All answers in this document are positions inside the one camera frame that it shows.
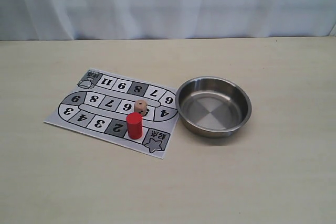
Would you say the beige wooden die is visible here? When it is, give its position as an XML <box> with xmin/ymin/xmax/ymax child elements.
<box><xmin>134</xmin><ymin>100</ymin><xmax>147</xmax><ymax>116</ymax></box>

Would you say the red cylinder game piece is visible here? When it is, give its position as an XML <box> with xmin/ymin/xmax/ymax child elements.
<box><xmin>126</xmin><ymin>112</ymin><xmax>143</xmax><ymax>140</ymax></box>

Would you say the stainless steel round bowl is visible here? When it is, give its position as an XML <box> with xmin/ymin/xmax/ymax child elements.
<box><xmin>175</xmin><ymin>76</ymin><xmax>252</xmax><ymax>138</ymax></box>

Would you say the paper number game board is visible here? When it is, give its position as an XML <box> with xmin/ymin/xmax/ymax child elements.
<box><xmin>45</xmin><ymin>68</ymin><xmax>179</xmax><ymax>158</ymax></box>

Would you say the white curtain backdrop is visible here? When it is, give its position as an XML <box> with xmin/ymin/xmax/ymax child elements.
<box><xmin>1</xmin><ymin>0</ymin><xmax>335</xmax><ymax>40</ymax></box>

